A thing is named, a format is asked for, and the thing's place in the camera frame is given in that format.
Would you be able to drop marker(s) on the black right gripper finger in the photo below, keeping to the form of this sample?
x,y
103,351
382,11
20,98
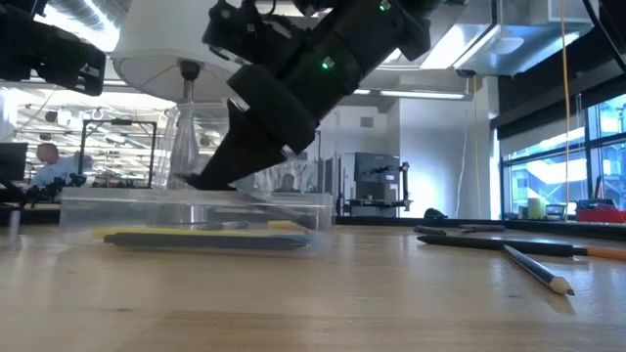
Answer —
x,y
239,156

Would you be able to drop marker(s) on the dark grey-blue pen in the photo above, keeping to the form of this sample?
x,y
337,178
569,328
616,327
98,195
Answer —
x,y
205,242

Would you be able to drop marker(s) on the clear plastic supply box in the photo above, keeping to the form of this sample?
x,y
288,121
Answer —
x,y
147,210

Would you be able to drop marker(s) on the slim black pen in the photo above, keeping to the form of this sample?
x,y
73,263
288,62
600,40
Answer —
x,y
429,231

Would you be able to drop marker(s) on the black marker pen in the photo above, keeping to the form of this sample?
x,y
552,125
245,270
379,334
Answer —
x,y
489,244

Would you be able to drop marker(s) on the dark blue pencil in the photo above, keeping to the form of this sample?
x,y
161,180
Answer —
x,y
535,270

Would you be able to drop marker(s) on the orange pencil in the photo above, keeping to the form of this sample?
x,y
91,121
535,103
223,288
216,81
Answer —
x,y
609,253

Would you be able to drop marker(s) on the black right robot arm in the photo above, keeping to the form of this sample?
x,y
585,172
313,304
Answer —
x,y
371,34

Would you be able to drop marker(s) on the person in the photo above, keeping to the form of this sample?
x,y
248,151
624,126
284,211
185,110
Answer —
x,y
287,183
54,168

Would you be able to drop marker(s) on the black monitor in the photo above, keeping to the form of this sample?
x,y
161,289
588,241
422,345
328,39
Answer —
x,y
12,161

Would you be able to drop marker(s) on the white shade table lamp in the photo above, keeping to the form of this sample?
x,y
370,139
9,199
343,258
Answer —
x,y
161,39

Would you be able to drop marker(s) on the grey machine cabinet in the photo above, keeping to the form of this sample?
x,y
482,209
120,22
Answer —
x,y
376,181

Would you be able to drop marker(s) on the ceiling light strip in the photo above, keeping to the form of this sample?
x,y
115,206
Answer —
x,y
420,94

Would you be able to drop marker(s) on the black dome object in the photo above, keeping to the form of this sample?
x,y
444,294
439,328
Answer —
x,y
434,214

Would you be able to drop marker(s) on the yellow-green cup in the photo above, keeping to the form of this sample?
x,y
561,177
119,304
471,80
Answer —
x,y
536,209

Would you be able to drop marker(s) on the red storage bin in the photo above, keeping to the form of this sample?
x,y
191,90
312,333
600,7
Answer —
x,y
599,216

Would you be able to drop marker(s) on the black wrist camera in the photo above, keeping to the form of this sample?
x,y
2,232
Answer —
x,y
244,34

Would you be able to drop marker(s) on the black workstation frame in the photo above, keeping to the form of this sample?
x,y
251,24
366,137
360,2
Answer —
x,y
117,121

